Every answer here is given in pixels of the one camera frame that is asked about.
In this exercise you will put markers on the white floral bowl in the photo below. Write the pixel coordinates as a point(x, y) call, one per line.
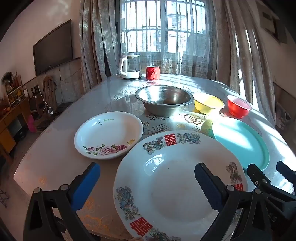
point(108, 132)

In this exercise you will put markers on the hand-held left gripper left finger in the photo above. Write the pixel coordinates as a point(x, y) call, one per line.
point(85, 187)

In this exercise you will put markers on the teal plastic plate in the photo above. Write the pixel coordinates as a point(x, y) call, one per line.
point(240, 141)

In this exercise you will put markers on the white power strip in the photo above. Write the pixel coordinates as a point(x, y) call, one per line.
point(50, 112)

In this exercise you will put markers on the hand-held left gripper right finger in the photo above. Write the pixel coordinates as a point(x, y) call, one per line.
point(208, 185)

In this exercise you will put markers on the wall-mounted black television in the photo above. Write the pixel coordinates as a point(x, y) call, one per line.
point(53, 48)

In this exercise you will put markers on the white glass electric kettle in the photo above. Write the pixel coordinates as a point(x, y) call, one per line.
point(131, 67)

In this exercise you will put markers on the wooden shelf cabinet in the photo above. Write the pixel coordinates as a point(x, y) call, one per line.
point(13, 115)

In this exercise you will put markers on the framed wall picture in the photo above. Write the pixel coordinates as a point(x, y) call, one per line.
point(272, 23)

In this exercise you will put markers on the red plastic bowl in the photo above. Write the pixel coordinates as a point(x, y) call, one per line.
point(238, 109)

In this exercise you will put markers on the yellow plastic bowl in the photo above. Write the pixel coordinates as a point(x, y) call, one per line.
point(208, 103)

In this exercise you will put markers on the sheer white curtain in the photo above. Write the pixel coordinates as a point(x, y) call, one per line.
point(185, 62)

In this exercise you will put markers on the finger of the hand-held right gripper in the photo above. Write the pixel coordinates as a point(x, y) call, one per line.
point(254, 171)
point(285, 170)

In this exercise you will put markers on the barred window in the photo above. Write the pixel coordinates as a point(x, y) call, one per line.
point(143, 23)

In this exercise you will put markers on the stainless steel bowl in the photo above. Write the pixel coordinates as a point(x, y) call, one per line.
point(161, 95)

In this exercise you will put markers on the grey velvet curtain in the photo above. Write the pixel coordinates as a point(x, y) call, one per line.
point(97, 46)
point(240, 58)

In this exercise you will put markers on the large white red-print plate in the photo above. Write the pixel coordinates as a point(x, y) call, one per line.
point(166, 185)

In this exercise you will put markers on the red mug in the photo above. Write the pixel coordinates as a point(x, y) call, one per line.
point(152, 73)

